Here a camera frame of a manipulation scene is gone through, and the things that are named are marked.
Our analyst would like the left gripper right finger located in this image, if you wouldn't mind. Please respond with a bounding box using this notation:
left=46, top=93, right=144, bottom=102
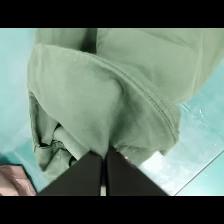
left=105, top=146, right=170, bottom=197

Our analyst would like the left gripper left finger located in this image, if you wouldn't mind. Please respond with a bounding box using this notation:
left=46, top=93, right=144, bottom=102
left=37, top=150, right=104, bottom=197

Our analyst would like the pale green garment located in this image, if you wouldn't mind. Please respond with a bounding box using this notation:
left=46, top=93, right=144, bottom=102
left=27, top=28, right=224, bottom=184

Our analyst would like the pink garment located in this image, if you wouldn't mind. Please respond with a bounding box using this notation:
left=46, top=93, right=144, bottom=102
left=0, top=165, right=37, bottom=197

